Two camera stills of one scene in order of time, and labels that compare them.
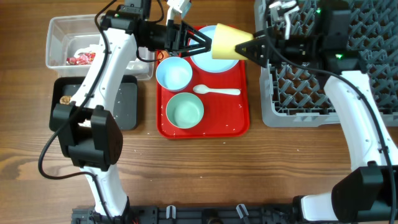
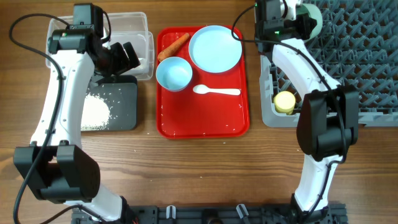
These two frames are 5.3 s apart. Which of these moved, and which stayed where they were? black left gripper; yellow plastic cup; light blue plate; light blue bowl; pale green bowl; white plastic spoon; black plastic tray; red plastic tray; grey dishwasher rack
Moved: pale green bowl; yellow plastic cup; black left gripper
Stayed: white plastic spoon; grey dishwasher rack; light blue bowl; black plastic tray; light blue plate; red plastic tray
